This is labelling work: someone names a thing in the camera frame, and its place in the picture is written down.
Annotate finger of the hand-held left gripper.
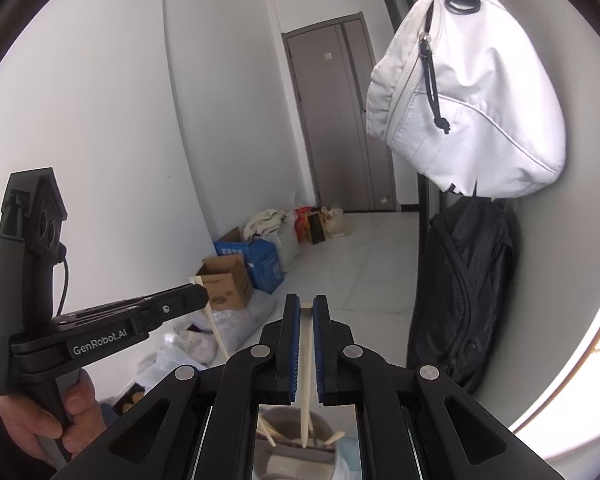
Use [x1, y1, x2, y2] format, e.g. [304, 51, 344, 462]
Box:
[125, 282, 209, 332]

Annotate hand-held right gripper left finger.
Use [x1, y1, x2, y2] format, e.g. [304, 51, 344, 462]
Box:
[50, 294, 301, 480]

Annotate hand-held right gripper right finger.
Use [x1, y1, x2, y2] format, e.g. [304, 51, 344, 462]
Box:
[312, 294, 566, 480]

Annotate grey divided utensil holder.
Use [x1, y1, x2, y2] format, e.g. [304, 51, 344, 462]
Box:
[252, 406, 350, 480]

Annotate person's left hand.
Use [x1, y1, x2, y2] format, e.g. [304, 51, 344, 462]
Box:
[0, 367, 107, 466]

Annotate crumpled white plastic bags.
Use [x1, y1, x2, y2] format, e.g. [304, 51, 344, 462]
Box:
[135, 304, 262, 403]

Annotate brown cardboard box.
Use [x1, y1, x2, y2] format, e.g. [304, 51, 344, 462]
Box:
[195, 254, 254, 311]

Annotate blue cardboard box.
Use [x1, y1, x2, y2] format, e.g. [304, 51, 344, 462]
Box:
[214, 237, 285, 295]

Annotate white woven sack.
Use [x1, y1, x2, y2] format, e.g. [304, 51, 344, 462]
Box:
[274, 212, 302, 267]

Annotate white cloth pile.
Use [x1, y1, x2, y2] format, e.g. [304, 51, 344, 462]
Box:
[243, 208, 289, 244]

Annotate yellow bag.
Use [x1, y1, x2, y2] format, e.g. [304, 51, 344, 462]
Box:
[304, 207, 329, 246]

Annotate translucent plastic bag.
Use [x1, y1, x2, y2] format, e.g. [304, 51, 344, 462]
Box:
[322, 202, 355, 239]

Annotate black backpack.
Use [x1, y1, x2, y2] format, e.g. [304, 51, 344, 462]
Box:
[406, 197, 521, 395]

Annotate grey-brown door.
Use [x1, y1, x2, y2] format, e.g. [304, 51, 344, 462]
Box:
[281, 12, 398, 212]

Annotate wooden framed mirror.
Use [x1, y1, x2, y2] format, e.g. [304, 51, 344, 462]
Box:
[509, 280, 600, 480]

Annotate white fabric bag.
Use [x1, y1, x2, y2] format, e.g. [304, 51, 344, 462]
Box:
[366, 0, 567, 198]

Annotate black cable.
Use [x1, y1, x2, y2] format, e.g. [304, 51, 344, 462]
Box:
[54, 244, 72, 313]

